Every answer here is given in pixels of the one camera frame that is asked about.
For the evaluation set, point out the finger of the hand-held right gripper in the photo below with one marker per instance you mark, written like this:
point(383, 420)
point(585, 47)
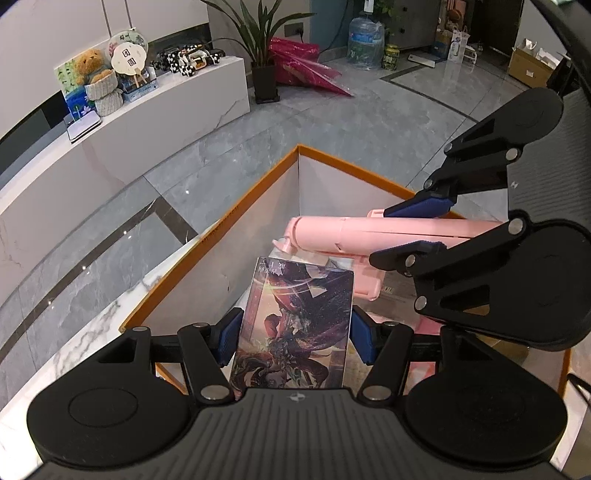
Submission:
point(406, 254)
point(418, 205)

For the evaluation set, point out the white paper bags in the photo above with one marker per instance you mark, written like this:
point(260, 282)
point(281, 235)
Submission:
point(455, 44)

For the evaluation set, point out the white flat board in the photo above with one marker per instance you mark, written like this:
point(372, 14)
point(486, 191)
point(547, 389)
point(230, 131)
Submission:
point(422, 60)

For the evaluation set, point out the orange cardboard box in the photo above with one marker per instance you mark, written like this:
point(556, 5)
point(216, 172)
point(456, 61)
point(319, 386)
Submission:
point(332, 184)

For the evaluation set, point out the green blue painted canvas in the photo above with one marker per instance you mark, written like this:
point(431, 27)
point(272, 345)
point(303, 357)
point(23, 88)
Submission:
point(69, 90)

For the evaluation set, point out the round white hand fan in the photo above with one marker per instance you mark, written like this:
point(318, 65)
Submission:
point(129, 57)

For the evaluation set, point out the pink selfie stick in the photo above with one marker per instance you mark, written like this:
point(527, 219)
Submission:
point(332, 233)

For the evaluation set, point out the marble television console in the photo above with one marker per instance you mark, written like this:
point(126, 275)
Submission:
point(115, 161)

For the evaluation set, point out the pink umbrella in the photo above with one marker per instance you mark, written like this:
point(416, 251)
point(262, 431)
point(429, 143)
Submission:
point(304, 64)

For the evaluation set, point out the green can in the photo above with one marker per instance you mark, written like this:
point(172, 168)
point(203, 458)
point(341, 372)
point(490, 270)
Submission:
point(390, 57)

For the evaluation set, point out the black white checkered toys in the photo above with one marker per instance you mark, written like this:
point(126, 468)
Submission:
point(189, 57)

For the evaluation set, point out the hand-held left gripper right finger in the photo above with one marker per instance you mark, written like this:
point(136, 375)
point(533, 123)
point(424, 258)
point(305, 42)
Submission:
point(362, 337)

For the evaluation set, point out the long leaf potted plant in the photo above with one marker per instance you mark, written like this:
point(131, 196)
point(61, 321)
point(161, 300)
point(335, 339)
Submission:
point(263, 60)

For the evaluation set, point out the large water bottle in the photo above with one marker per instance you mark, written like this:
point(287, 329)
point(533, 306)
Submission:
point(365, 44)

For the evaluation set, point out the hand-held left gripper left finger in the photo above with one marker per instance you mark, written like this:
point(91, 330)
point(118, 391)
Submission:
point(230, 337)

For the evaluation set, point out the brown teddy bear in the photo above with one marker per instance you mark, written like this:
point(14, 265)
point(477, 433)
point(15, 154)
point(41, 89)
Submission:
point(92, 67)

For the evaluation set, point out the dark printed card box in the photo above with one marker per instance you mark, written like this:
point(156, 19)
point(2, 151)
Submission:
point(295, 323)

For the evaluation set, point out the open cardboard carton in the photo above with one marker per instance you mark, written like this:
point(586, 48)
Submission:
point(535, 64)

